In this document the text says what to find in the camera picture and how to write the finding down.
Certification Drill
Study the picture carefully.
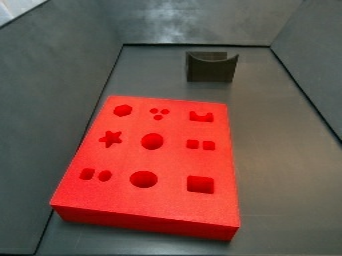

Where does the red foam shape board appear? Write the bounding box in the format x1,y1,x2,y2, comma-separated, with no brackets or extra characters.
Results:
51,96,241,240

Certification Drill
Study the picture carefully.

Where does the black curved fixture stand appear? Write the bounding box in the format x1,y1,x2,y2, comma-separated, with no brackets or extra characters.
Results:
186,51,240,83

